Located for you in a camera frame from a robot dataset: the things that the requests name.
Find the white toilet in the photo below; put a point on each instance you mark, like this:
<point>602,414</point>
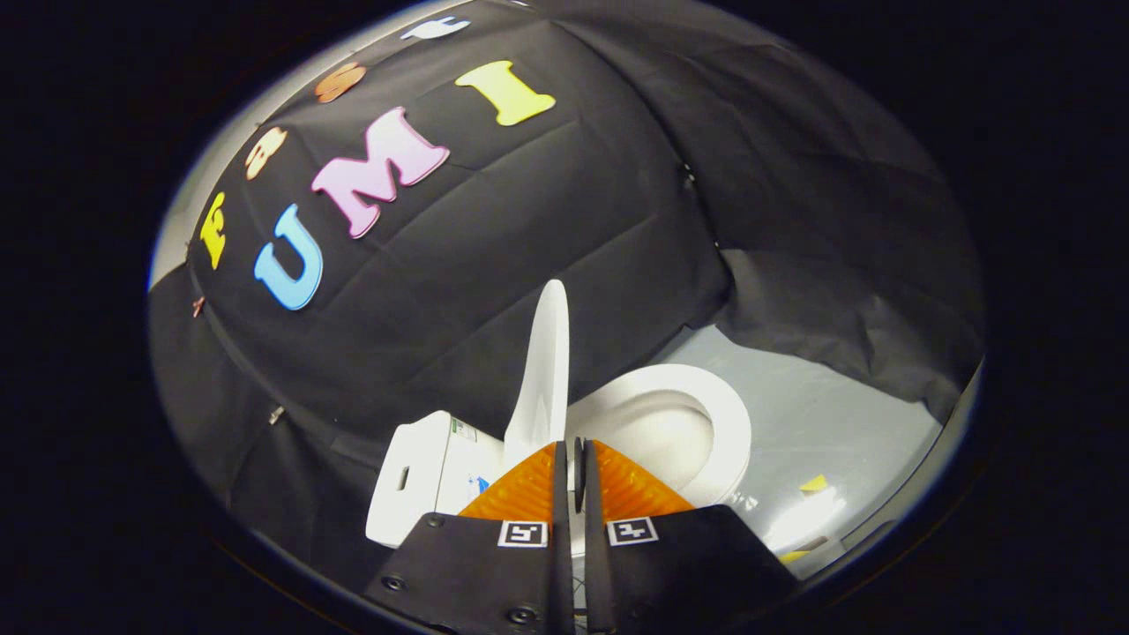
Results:
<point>423,476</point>

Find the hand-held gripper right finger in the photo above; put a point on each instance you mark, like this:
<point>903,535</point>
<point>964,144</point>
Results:
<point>593,547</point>

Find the yellow floor tape piece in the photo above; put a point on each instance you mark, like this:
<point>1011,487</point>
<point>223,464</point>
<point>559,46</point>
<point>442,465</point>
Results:
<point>793,556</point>
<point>814,483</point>

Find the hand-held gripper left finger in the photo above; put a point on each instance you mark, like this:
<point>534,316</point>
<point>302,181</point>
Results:
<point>561,547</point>

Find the black backdrop cloth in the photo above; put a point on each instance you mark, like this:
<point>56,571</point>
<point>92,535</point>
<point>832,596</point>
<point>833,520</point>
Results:
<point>485,247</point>

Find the white toilet seat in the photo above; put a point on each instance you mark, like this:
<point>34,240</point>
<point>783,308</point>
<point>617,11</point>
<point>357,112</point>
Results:
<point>728,423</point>

